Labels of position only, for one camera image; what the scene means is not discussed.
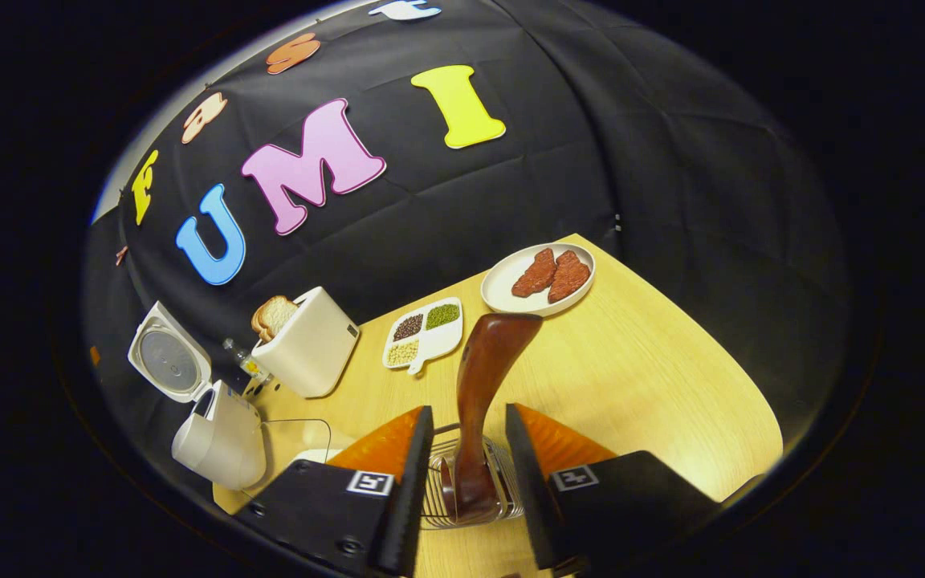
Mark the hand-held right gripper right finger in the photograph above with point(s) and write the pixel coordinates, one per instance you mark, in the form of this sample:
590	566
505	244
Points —
531	498

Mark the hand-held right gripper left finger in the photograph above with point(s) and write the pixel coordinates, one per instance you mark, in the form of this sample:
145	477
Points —
406	498

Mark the brown wooden spoon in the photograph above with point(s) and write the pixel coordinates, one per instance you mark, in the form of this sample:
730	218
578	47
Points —
482	377

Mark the white rice cooker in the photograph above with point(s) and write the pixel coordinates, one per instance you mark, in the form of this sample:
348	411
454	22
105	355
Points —
226	449

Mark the white divided bean dish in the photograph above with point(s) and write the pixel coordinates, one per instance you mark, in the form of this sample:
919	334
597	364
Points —
446	341

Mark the white toaster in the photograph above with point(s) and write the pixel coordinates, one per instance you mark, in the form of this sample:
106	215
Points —
310	353

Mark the white round plate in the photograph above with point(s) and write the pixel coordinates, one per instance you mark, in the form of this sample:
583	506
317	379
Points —
499	293

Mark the small glass bottle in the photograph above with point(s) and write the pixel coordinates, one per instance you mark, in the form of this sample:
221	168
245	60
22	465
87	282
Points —
244	361

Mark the red meat piece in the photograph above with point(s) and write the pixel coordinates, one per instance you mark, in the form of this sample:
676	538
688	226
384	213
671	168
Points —
568	277
535	273

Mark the bread slice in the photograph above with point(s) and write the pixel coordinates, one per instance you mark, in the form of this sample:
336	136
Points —
279	313
258	325

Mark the black backdrop cloth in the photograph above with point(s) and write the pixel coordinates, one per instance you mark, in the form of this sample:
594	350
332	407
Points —
631	160

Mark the red cloth clip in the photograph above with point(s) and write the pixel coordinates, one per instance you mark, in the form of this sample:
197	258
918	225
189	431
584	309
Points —
121	255

